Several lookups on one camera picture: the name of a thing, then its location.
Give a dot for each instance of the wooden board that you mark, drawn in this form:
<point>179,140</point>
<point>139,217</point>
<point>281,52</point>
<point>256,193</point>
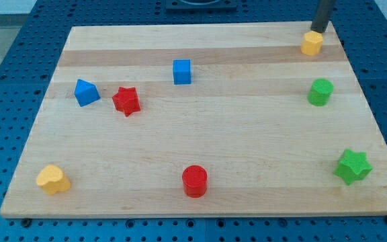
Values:
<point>245,118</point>

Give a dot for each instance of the yellow hexagon block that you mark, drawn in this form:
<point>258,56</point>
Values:
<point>311,43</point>

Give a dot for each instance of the green star block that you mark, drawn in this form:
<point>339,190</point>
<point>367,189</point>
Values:
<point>352,166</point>

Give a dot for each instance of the red star block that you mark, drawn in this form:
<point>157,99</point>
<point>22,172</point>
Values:
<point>126,100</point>

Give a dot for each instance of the green cylinder block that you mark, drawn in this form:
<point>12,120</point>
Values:
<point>320,92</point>

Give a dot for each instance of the blue cube block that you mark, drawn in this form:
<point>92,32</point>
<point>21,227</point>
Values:
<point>182,72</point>

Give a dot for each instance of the red cylinder block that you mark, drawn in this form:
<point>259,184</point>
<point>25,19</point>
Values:
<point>194,180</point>

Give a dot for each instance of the dark grey robot pusher rod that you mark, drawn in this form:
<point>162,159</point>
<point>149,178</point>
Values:
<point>322,15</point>

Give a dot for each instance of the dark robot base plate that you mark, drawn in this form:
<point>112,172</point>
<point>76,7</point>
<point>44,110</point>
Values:
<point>172,6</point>

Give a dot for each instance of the yellow heart block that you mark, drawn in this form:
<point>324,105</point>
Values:
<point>52,179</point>

